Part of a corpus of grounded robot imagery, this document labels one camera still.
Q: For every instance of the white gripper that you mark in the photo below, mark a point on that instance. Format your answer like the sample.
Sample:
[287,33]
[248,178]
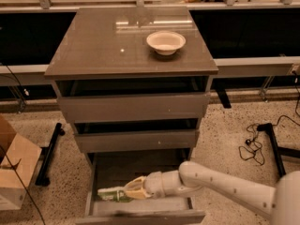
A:
[154,185]

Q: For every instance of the green jalapeno chip bag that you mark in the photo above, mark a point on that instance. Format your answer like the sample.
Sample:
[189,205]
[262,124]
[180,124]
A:
[113,194]

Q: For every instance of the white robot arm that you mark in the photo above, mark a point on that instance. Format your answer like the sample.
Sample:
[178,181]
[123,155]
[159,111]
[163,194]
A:
[279,204]

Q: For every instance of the grey open bottom drawer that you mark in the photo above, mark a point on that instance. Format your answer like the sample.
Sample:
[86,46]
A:
[115,169]

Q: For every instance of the grey middle drawer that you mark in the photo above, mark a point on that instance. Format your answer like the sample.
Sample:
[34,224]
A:
[137,135]

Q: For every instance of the grey top drawer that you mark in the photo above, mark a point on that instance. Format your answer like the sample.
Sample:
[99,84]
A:
[135,99]

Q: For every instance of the grey drawer cabinet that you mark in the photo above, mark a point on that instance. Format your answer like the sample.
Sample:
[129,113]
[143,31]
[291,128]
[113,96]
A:
[110,43]

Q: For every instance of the black left stand leg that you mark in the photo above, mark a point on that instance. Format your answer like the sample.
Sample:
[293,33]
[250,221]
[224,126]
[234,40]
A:
[47,152]

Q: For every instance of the black stand leg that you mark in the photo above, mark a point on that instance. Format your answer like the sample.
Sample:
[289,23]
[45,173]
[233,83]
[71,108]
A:
[279,152]
[47,152]

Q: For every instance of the brown cardboard box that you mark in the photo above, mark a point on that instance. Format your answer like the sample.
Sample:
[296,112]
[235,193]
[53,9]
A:
[18,161]

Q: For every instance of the black right stand leg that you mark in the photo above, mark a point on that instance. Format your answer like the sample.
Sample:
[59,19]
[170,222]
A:
[279,152]

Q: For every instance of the white paper bowl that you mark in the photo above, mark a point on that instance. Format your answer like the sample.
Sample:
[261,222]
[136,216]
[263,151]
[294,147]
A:
[166,42]

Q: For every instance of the grey railing bench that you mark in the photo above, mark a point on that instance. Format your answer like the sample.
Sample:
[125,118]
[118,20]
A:
[231,67]

